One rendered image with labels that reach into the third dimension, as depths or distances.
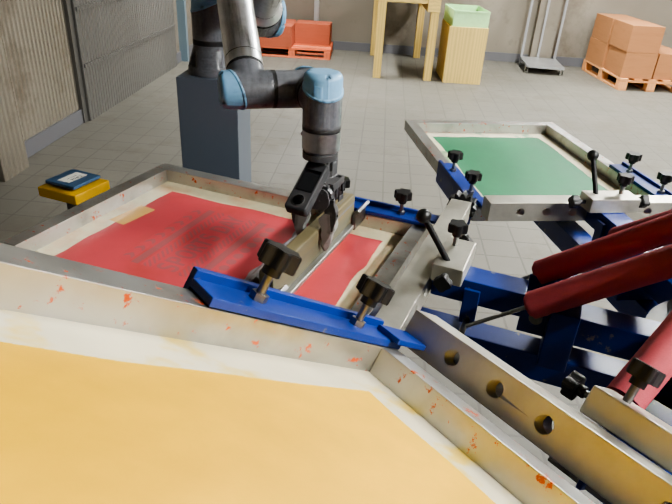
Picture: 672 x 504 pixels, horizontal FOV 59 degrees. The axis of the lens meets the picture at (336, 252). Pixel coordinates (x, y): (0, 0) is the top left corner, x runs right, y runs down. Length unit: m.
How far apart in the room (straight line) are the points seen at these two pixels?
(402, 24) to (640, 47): 3.17
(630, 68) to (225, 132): 7.05
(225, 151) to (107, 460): 1.57
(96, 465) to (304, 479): 0.15
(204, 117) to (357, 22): 7.48
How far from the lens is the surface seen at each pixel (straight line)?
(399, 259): 1.28
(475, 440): 0.66
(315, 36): 8.83
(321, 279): 1.25
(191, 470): 0.38
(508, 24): 9.40
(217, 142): 1.87
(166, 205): 1.59
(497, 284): 1.14
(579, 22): 9.62
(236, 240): 1.40
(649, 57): 8.52
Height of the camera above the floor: 1.61
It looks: 29 degrees down
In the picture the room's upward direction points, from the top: 3 degrees clockwise
